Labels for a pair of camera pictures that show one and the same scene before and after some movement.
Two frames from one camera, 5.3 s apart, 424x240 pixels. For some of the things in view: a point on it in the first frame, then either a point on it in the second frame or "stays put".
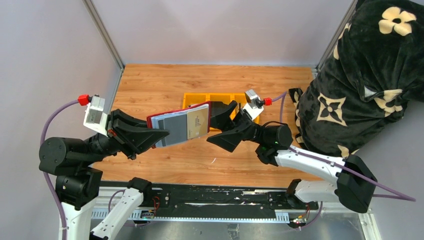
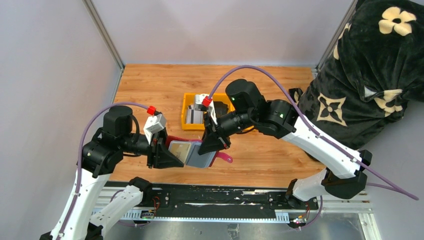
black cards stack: x=217 y=107 stays put
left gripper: x=130 y=133 to x=158 y=153
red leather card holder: x=184 y=124 to x=187 y=150
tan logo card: x=197 y=123 to x=179 y=149
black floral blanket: x=359 y=90 stays put
